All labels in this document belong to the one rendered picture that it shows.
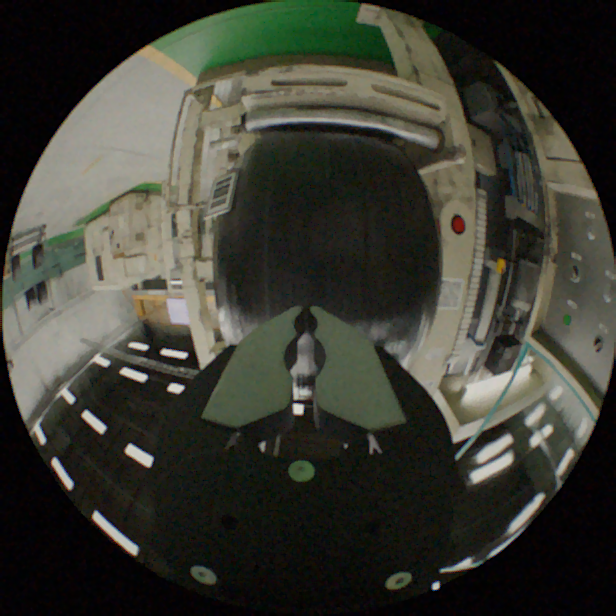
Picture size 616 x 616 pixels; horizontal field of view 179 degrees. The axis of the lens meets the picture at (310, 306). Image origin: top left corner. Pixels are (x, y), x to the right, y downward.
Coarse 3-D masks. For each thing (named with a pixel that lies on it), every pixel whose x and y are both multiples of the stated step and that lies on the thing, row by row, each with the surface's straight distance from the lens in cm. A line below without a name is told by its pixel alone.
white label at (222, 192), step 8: (224, 176) 29; (232, 176) 28; (216, 184) 29; (224, 184) 28; (232, 184) 27; (216, 192) 28; (224, 192) 27; (232, 192) 26; (208, 200) 28; (216, 200) 27; (224, 200) 26; (232, 200) 25; (208, 208) 27; (216, 208) 26; (224, 208) 25; (208, 216) 27
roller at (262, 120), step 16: (256, 112) 40; (272, 112) 39; (288, 112) 38; (304, 112) 38; (320, 112) 38; (336, 112) 38; (352, 112) 39; (368, 112) 41; (256, 128) 39; (272, 128) 39; (288, 128) 39; (304, 128) 39; (320, 128) 39; (336, 128) 39; (352, 128) 39; (368, 128) 39; (384, 128) 40; (400, 128) 41; (416, 128) 42; (416, 144) 44; (432, 144) 44
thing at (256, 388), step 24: (288, 312) 11; (264, 336) 10; (288, 336) 10; (240, 360) 9; (264, 360) 8; (288, 360) 9; (240, 384) 8; (264, 384) 8; (288, 384) 7; (216, 408) 7; (240, 408) 7; (264, 408) 7; (288, 408) 7; (240, 432) 7; (264, 432) 7
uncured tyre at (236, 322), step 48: (288, 144) 30; (336, 144) 30; (384, 144) 34; (240, 192) 25; (288, 192) 23; (336, 192) 23; (384, 192) 25; (240, 240) 23; (288, 240) 21; (336, 240) 21; (384, 240) 22; (432, 240) 26; (240, 288) 23; (288, 288) 21; (336, 288) 21; (384, 288) 23; (432, 288) 26; (240, 336) 26; (384, 336) 25
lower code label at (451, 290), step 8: (448, 280) 52; (456, 280) 53; (448, 288) 53; (456, 288) 54; (440, 296) 52; (448, 296) 53; (456, 296) 55; (440, 304) 53; (448, 304) 54; (456, 304) 56
